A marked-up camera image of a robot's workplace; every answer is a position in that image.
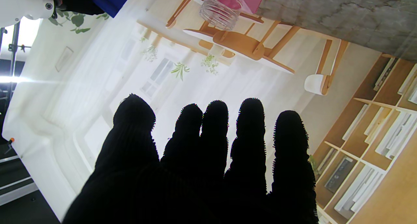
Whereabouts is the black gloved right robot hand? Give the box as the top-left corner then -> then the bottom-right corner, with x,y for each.
57,0 -> 105,16

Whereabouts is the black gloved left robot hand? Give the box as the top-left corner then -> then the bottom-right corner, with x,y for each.
62,94 -> 319,224

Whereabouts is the pink square jar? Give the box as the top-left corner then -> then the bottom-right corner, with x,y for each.
199,0 -> 267,31

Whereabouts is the plant in terracotta pot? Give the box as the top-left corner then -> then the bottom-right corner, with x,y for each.
142,45 -> 158,62

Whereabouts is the wooden chair with curved back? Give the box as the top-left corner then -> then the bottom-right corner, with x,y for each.
165,0 -> 206,30

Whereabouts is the trailing ivy plant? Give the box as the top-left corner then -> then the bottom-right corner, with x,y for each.
308,154 -> 321,180

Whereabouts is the green windowsill plant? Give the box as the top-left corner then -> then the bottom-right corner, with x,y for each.
171,62 -> 190,81

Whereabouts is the small plant on dining table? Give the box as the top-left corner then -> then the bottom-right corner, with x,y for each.
201,55 -> 219,75

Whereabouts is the wooden chair with slatted back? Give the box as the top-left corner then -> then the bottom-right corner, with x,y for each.
199,12 -> 300,61

